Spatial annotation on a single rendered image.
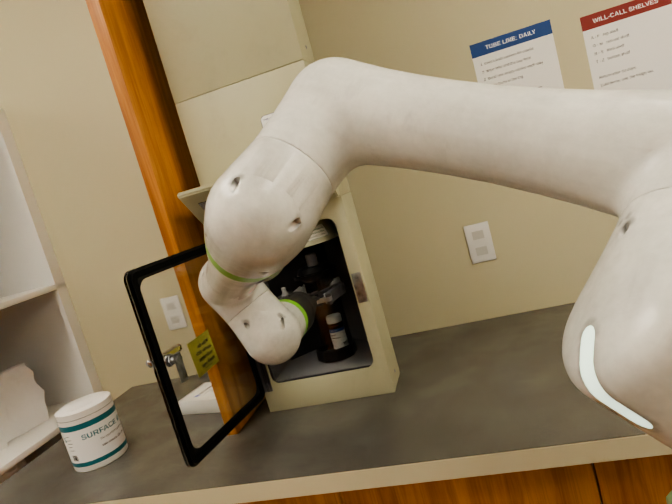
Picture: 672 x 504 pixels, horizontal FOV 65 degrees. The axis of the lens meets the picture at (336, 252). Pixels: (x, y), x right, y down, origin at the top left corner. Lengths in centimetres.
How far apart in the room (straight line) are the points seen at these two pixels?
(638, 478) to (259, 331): 68
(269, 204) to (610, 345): 33
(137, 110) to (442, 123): 85
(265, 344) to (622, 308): 69
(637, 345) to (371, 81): 38
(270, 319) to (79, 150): 120
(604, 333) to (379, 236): 126
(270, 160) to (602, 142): 31
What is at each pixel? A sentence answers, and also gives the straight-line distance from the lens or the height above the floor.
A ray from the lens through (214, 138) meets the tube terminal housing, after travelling 127.
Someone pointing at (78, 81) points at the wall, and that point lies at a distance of 200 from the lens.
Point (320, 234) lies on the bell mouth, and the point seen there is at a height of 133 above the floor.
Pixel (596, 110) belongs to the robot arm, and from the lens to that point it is 51.
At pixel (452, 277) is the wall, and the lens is 162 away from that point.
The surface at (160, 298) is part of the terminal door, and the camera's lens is 109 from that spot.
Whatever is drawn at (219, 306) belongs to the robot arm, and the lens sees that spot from 99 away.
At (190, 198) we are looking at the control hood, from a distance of 118.
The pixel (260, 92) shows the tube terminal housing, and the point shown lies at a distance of 123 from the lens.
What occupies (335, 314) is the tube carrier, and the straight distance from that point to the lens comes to 131.
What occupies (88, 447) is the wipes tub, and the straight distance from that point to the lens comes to 146.
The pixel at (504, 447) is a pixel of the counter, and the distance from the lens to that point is 100.
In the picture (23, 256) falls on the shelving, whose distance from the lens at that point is 221.
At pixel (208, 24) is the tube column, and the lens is 130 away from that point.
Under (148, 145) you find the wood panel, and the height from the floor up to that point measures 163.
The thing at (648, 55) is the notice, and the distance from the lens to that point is 165.
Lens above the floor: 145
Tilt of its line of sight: 8 degrees down
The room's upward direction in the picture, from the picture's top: 16 degrees counter-clockwise
